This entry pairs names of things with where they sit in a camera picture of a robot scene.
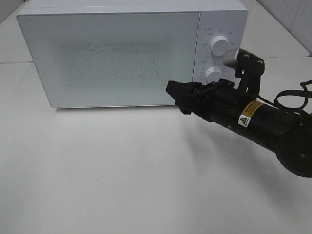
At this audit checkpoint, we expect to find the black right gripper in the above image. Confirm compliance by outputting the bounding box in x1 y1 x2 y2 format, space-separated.
166 70 261 123

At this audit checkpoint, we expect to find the white timer knob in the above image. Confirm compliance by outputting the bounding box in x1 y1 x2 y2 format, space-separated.
203 67 224 83

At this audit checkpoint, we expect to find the white microwave door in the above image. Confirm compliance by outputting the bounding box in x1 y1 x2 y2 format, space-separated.
18 12 199 108

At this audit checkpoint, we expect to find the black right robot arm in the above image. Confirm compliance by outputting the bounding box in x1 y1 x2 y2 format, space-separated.
166 79 312 178

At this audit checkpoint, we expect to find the upper white power knob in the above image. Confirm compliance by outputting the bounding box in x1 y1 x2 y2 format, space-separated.
210 35 230 56

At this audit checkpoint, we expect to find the white microwave oven body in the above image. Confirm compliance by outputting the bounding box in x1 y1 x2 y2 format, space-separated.
16 0 249 111

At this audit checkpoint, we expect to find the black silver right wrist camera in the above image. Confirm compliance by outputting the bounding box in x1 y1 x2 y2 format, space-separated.
223 48 265 78

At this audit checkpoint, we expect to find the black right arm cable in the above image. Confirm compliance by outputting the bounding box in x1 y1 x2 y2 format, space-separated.
258 80 312 115

